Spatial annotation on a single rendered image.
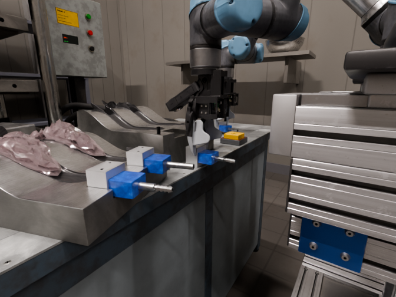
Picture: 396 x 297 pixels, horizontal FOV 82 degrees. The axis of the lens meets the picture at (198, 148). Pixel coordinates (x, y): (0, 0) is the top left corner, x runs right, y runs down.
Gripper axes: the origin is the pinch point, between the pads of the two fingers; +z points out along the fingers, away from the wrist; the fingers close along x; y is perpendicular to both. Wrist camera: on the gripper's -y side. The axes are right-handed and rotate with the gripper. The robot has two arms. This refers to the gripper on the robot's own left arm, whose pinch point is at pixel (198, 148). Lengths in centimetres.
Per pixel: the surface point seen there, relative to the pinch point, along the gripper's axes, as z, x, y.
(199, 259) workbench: 41.0, 5.9, -3.0
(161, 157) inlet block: -2.3, -17.2, 1.8
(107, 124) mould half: -5.0, -5.7, -28.9
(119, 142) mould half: -0.4, -7.4, -22.2
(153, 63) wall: -55, 240, -226
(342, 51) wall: -51, 225, 29
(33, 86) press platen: -17, 1, -86
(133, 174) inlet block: -2.3, -27.1, 4.3
